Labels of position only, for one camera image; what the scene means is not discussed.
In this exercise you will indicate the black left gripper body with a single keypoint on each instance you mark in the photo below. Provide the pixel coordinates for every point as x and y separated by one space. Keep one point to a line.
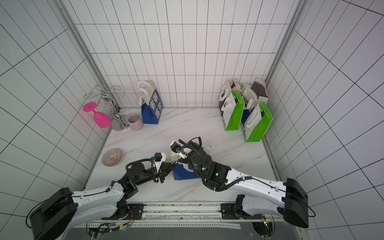
156 174

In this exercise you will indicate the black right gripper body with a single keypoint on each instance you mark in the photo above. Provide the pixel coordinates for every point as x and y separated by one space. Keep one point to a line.
186 154

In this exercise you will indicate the large blue beige cheerful bag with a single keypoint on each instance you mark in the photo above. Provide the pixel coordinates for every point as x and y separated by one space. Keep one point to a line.
184 170

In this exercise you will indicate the green white bag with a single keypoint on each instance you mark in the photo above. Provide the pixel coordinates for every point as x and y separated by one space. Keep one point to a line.
232 109
257 123

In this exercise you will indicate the navy beige small bag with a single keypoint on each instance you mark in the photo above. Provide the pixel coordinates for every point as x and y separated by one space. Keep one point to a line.
230 86

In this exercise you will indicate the blue beige takeout bag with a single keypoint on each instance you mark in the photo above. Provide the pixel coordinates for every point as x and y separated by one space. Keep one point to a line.
253 95

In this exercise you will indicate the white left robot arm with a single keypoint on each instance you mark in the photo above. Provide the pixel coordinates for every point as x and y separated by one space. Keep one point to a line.
65 209

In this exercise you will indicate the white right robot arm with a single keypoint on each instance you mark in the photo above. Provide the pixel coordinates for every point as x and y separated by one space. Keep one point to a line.
259 196

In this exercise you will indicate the blue beige bag at back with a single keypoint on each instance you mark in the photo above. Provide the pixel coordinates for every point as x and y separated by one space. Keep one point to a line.
150 102

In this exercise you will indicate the glass dish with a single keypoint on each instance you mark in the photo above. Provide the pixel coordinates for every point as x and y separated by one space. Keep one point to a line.
111 157

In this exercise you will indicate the pale pink ceramic cup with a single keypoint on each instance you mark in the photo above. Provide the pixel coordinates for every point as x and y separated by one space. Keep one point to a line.
135 122

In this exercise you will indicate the pink plastic goblet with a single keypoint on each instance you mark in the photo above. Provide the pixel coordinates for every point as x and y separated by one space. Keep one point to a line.
101 119

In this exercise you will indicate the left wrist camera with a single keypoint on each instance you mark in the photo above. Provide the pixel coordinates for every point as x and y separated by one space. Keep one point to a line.
158 159

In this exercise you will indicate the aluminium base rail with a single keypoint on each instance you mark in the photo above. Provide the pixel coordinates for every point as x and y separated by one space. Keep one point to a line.
184 214

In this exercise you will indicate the metal wire rack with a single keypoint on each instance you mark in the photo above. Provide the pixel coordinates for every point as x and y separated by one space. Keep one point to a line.
119 122

